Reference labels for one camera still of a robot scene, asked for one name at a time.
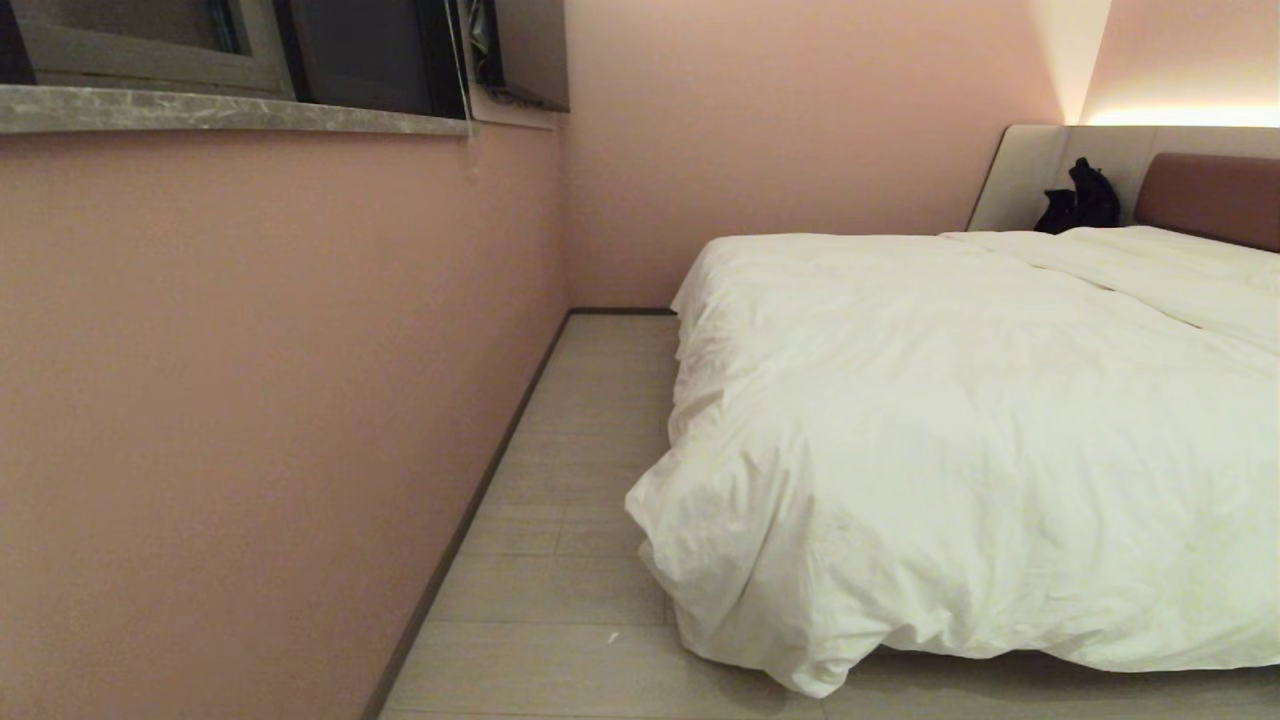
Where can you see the white duvet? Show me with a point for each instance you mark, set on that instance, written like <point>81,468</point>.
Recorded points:
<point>950,440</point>

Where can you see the grey upholstered headboard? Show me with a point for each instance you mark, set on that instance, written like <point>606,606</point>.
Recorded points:
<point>1020,175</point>

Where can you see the black bag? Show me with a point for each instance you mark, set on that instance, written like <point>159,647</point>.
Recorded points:
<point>1080,205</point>

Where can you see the grey marble window sill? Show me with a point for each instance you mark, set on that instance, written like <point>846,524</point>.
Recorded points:
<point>200,110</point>

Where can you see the brown headboard cushion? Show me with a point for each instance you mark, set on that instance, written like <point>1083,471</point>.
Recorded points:
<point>1215,195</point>

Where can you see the dark window frame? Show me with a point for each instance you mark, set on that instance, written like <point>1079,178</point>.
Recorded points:
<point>360,50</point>

